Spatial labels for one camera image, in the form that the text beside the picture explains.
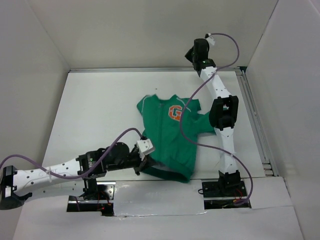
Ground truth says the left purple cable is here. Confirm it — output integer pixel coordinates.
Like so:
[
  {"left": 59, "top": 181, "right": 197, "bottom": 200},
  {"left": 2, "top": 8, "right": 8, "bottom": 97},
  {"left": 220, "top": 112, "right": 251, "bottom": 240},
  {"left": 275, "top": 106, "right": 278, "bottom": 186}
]
[{"left": 0, "top": 127, "right": 145, "bottom": 213}]

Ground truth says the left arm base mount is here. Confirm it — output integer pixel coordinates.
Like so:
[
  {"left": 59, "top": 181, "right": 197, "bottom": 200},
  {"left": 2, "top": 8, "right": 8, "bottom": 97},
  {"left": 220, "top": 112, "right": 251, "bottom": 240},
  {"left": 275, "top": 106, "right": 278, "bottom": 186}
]
[{"left": 66, "top": 179, "right": 116, "bottom": 217}]

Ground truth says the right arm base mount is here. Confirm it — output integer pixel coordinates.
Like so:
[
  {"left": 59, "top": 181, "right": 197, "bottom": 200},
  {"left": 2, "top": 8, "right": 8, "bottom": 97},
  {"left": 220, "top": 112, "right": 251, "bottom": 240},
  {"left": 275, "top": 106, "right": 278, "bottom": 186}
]
[{"left": 198, "top": 180, "right": 251, "bottom": 210}]

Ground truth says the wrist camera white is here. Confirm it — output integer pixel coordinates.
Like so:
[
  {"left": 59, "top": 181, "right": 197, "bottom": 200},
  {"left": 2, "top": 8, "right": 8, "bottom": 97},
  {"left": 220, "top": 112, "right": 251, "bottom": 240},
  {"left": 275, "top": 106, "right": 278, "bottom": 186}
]
[
  {"left": 204, "top": 33, "right": 216, "bottom": 47},
  {"left": 136, "top": 138, "right": 156, "bottom": 160}
]

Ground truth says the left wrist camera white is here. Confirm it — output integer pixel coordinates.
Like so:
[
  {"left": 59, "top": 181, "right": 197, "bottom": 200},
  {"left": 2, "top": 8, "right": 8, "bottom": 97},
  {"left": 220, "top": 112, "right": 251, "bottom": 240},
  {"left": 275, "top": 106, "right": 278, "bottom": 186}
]
[{"left": 136, "top": 138, "right": 156, "bottom": 160}]

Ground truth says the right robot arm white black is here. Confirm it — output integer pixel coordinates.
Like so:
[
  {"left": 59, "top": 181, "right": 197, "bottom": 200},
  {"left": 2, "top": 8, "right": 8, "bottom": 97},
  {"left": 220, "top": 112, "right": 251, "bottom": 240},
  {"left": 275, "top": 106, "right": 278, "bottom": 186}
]
[{"left": 185, "top": 34, "right": 241, "bottom": 196}]

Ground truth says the green jacket white lining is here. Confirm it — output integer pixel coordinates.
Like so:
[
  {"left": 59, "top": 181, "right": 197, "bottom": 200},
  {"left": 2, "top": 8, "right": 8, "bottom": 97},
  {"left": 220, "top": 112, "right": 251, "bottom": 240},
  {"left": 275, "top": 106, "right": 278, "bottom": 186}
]
[{"left": 136, "top": 94, "right": 215, "bottom": 183}]

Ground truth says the purple cable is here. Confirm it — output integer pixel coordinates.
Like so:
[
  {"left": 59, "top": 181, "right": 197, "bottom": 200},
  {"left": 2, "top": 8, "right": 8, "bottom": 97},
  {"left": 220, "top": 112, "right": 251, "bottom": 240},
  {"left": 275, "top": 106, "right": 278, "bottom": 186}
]
[
  {"left": 0, "top": 127, "right": 145, "bottom": 213},
  {"left": 178, "top": 32, "right": 255, "bottom": 207}
]

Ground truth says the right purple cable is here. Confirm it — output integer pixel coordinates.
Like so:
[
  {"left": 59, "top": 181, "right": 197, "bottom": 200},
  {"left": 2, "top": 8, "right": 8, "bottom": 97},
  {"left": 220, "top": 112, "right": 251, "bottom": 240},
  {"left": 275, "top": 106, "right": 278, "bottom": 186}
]
[{"left": 178, "top": 32, "right": 255, "bottom": 207}]

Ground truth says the white taped cover panel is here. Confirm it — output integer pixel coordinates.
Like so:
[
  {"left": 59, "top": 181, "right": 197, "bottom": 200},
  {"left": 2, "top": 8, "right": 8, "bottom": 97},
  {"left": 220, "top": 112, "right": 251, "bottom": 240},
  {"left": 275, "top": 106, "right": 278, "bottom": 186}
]
[{"left": 113, "top": 180, "right": 206, "bottom": 217}]

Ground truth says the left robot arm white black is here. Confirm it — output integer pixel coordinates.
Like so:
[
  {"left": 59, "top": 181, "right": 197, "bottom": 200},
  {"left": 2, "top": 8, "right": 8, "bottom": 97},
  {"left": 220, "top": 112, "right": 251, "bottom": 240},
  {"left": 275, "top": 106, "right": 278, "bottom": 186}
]
[{"left": 0, "top": 139, "right": 156, "bottom": 210}]

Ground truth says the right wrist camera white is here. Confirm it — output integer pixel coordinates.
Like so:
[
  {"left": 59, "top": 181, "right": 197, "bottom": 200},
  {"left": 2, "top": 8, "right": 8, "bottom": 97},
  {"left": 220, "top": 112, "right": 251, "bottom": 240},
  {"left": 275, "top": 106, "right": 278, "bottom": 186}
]
[{"left": 204, "top": 33, "right": 216, "bottom": 47}]

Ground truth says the aluminium rail right side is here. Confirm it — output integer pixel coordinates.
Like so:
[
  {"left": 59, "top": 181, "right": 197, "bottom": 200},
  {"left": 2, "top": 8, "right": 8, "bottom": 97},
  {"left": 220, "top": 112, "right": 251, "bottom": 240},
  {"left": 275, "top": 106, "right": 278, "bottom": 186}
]
[{"left": 235, "top": 66, "right": 279, "bottom": 177}]

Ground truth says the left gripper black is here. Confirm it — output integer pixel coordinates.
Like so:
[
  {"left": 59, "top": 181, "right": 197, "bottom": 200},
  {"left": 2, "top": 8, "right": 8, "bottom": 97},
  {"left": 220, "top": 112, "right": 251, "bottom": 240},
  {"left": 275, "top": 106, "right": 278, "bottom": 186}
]
[{"left": 107, "top": 148, "right": 156, "bottom": 175}]

